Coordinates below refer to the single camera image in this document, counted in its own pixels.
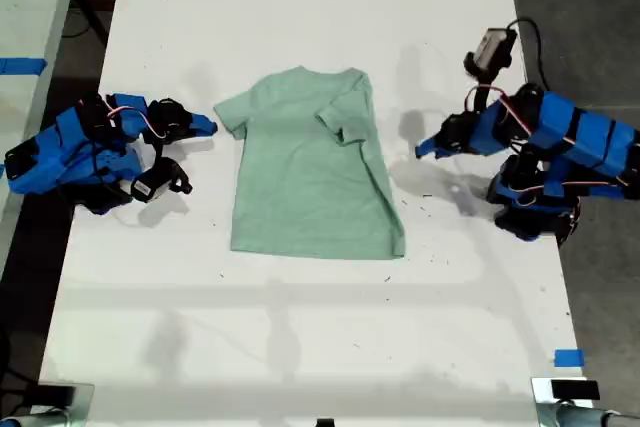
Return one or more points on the long blue tape strip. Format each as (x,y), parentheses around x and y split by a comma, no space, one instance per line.
(22,65)

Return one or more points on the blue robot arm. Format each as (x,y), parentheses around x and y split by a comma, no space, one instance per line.
(65,157)
(575,147)

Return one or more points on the small black clip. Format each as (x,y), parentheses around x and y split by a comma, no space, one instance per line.
(325,422)

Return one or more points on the short blue tape strip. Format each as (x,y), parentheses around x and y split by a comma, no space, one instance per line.
(569,358)

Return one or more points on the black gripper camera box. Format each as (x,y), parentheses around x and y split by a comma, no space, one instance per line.
(157,183)
(492,49)

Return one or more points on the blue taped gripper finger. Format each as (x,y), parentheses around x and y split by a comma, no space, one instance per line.
(204,123)
(430,146)

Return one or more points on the metal bracket with black box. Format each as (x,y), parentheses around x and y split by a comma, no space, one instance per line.
(55,397)
(575,390)

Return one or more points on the pale green T-shirt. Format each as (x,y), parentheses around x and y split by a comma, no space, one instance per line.
(300,167)

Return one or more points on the white side table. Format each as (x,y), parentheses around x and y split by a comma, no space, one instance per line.
(30,7)

